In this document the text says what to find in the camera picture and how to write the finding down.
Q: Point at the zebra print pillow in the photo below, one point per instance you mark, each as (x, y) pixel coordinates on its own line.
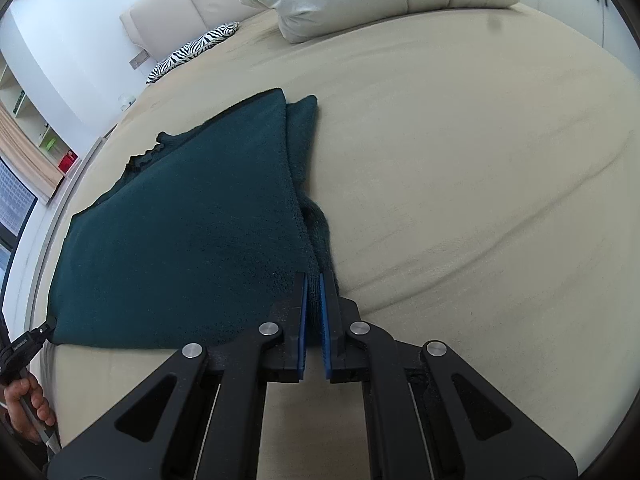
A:
(192, 50)

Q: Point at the person's left hand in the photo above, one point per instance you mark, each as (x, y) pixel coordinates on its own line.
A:
(22, 405)

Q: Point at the wall switch panel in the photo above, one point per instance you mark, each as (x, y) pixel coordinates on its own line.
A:
(139, 60)

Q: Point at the bed with beige sheet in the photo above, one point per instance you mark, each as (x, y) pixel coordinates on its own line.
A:
(450, 160)

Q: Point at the white window ledge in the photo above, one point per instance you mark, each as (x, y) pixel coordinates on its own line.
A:
(55, 215)

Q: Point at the beige curtain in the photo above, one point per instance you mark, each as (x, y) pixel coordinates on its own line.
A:
(30, 155)

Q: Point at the window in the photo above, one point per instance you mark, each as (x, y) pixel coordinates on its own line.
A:
(15, 205)

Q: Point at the white wall shelf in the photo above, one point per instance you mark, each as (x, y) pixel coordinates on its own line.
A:
(30, 110)

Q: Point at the dark green sweater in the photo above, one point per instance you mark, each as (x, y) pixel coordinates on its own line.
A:
(175, 235)

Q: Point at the small nightstand items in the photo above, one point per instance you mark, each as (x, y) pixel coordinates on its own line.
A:
(126, 101)

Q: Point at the green shelf item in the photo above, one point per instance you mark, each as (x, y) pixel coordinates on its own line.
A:
(50, 145)

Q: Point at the red box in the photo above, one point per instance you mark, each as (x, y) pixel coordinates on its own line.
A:
(68, 161)

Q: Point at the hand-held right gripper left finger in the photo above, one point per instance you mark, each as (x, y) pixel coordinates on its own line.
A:
(302, 320)

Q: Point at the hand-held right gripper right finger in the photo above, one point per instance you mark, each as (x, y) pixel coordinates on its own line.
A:
(325, 321)

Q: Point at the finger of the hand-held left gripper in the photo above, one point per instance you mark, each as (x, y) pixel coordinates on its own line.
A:
(42, 332)

